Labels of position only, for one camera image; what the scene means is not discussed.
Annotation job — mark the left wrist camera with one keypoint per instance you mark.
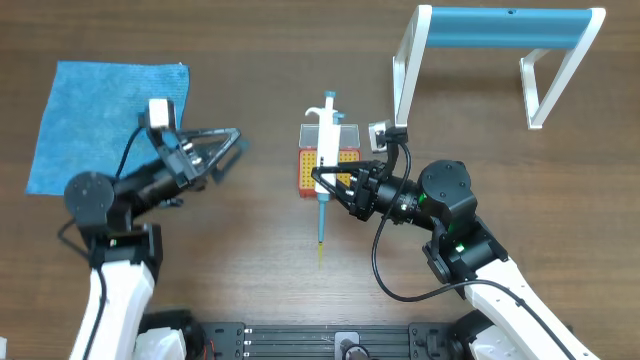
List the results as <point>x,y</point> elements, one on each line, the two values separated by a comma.
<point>161,114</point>

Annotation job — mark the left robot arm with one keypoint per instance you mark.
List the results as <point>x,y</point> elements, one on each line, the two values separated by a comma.
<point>120,300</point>

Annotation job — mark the red and yellow tip box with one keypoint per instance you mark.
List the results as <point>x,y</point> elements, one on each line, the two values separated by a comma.
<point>350,135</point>

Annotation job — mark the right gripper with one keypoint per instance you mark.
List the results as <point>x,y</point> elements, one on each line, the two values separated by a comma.
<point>367,192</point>

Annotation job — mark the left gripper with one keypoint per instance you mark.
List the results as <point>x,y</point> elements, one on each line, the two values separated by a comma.
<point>182,162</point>

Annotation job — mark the white and blue stand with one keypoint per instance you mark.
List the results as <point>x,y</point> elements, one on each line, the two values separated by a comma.
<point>500,27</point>

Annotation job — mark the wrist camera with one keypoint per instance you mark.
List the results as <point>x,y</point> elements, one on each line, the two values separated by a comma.
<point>161,114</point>
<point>379,136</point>

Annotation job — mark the blue cloth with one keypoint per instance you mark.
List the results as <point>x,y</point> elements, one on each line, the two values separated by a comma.
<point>85,110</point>

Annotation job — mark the white pipette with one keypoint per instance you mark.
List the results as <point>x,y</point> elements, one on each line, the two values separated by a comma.
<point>327,145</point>

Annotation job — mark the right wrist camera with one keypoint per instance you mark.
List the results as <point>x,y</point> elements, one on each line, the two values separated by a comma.
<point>379,136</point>

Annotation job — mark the mounting rail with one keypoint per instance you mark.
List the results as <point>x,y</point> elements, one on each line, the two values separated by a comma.
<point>300,342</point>

